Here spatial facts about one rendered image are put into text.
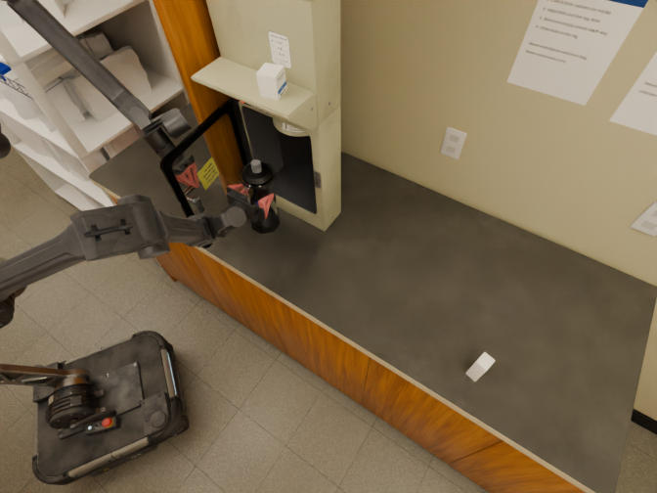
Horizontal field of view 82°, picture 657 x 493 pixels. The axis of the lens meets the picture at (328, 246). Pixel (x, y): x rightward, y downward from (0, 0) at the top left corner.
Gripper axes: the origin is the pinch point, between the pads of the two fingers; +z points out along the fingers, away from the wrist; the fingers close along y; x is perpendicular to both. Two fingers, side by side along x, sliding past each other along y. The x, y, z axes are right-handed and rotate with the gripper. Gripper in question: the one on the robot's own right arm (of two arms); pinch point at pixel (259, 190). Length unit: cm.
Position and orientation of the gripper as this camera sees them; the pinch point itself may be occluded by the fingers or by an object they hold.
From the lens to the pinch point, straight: 122.0
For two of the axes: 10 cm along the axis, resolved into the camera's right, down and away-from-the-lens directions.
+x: -0.4, 6.1, 7.9
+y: -8.5, -4.3, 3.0
